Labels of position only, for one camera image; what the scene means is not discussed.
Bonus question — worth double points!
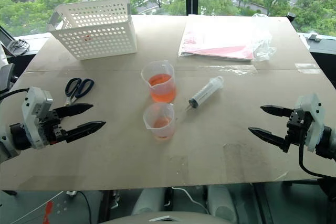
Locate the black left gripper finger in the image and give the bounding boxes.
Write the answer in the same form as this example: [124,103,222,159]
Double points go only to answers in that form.
[54,103,94,119]
[62,120,107,144]

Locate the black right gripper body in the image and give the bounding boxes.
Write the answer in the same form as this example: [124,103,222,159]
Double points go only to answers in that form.
[284,108,315,146]

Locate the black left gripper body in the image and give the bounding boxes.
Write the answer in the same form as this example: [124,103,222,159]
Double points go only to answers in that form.
[38,110,67,145]

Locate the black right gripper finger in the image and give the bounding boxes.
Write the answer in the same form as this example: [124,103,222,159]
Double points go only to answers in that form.
[247,126,290,153]
[260,105,295,119]

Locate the clear plastic syringe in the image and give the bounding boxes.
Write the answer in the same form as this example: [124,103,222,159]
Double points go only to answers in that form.
[185,76,225,113]

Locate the small beaker with orange liquid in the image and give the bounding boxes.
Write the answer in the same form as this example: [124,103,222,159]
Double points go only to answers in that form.
[143,102,176,142]

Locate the large beaker with orange liquid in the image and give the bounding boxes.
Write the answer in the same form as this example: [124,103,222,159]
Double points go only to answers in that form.
[141,59,177,104]

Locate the clear tape strip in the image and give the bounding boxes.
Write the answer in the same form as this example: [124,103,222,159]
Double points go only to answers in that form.
[294,63,321,74]

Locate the clear crumpled plastic bag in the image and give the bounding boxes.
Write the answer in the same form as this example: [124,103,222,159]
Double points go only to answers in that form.
[249,13,278,62]

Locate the black side desk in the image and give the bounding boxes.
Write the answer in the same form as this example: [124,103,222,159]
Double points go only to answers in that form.
[298,31,336,90]

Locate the white perforated plastic basket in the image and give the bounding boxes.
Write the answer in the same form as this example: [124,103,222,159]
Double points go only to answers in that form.
[46,0,138,61]

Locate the brown cardboard table cover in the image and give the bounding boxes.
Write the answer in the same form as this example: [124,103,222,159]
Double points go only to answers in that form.
[0,14,336,191]

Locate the pink and white paper stack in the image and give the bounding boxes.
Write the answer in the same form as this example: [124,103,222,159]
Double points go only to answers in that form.
[177,20,259,62]

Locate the silver robot torso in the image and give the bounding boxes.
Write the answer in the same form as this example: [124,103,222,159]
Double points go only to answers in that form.
[101,211,238,224]

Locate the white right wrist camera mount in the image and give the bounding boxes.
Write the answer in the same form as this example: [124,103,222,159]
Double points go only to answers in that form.
[295,92,325,153]

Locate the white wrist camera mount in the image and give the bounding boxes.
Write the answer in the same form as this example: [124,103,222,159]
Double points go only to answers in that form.
[21,86,54,150]
[295,92,325,153]

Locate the black-handled scissors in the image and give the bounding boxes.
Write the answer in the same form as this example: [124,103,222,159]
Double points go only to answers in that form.
[64,77,95,107]

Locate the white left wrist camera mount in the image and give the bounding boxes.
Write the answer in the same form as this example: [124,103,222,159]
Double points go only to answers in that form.
[21,86,54,150]

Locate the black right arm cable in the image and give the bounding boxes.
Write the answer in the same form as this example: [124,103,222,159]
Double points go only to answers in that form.
[298,142,336,182]

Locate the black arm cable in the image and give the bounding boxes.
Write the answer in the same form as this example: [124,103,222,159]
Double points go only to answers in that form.
[298,142,336,182]
[0,88,29,102]

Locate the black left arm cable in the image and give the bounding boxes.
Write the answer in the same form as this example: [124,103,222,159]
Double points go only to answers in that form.
[0,88,29,102]

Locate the white cable under table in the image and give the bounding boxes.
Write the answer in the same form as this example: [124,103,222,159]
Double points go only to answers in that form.
[171,186,211,216]

